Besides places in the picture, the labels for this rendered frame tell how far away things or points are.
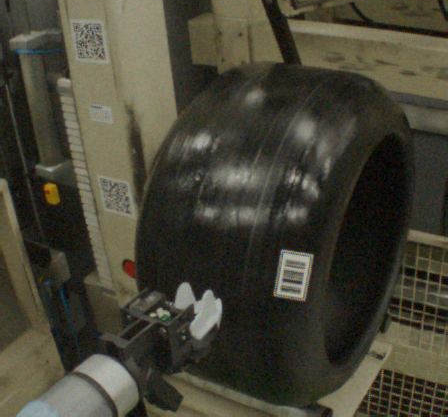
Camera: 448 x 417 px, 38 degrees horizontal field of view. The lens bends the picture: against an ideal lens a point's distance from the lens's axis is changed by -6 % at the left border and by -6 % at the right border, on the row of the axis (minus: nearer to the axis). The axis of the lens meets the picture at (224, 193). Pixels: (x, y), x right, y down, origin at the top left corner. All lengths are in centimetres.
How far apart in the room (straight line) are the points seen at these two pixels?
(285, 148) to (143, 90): 33
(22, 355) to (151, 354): 67
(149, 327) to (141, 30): 53
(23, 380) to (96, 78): 66
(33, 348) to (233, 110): 71
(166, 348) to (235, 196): 23
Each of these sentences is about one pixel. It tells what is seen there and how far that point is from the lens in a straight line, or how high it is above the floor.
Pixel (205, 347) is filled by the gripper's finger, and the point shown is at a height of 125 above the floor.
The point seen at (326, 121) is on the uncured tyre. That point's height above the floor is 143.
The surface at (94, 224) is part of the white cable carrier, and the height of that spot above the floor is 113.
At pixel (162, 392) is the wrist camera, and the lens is 84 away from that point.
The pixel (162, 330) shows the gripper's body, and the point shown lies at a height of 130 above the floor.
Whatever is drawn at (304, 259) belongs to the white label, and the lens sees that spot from 87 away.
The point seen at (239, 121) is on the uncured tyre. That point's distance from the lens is 95.
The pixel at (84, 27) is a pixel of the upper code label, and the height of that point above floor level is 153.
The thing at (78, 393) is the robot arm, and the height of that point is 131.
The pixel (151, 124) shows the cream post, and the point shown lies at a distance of 117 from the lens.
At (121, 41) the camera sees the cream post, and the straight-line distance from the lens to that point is 108.
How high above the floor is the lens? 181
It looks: 30 degrees down
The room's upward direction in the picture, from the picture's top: 6 degrees counter-clockwise
